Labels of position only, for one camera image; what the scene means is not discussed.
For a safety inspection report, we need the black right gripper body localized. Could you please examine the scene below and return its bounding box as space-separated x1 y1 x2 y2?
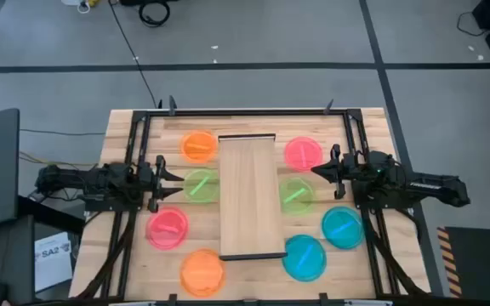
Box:
331 143 369 201

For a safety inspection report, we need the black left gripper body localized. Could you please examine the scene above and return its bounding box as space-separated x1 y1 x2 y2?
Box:
137 155 168 213

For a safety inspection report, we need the pink translucent plastic plate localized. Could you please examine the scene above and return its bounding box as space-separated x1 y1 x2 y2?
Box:
283 135 324 173
145 207 190 251

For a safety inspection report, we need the orange translucent plastic plate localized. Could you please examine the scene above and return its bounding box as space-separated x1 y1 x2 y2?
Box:
179 129 219 165
179 248 226 298

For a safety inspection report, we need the green translucent plastic plate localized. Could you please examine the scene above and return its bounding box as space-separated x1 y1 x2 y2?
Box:
278 176 316 216
182 167 221 204

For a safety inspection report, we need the teal translucent plastic plate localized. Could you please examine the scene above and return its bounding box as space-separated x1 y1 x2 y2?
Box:
281 234 328 283
321 206 366 251

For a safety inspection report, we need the wooden shelf with black legs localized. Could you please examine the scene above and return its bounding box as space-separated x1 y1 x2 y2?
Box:
217 133 288 262

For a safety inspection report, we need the white printed paper sheet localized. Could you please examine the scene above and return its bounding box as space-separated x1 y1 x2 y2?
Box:
34 231 74 293

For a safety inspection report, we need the black mat with hazard stripes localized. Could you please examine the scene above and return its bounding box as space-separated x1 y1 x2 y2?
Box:
436 226 490 298

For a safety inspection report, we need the white floor object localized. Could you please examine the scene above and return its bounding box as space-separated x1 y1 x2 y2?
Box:
60 0 91 14

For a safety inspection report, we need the black aluminium table frame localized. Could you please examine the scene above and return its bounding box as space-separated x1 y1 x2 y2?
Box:
99 108 436 306

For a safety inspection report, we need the thin black floor cable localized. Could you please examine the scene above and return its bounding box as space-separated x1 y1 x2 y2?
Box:
19 128 106 137

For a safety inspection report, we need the long black floor cable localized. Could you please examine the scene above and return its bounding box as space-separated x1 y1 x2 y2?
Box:
107 0 161 110

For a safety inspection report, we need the coiled black cable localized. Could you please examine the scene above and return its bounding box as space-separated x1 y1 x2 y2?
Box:
137 0 172 28

